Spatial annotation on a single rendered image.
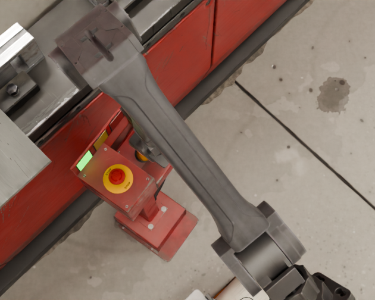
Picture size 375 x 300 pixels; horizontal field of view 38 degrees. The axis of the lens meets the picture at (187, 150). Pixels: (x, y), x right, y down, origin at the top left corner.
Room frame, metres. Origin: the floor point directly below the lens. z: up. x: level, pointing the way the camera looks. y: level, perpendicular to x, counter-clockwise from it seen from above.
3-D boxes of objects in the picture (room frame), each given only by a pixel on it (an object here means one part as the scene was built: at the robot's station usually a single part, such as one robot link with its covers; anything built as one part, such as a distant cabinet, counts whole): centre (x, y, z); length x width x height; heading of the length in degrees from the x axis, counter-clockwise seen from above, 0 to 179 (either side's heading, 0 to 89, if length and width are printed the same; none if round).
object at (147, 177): (0.36, 0.15, 0.75); 0.20 x 0.16 x 0.18; 142
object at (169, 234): (0.35, 0.12, 0.06); 0.25 x 0.20 x 0.12; 52
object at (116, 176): (0.32, 0.17, 0.79); 0.04 x 0.04 x 0.04
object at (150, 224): (0.36, 0.15, 0.13); 0.10 x 0.10 x 0.01; 52
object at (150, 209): (0.36, 0.15, 0.39); 0.05 x 0.05 x 0.54; 52
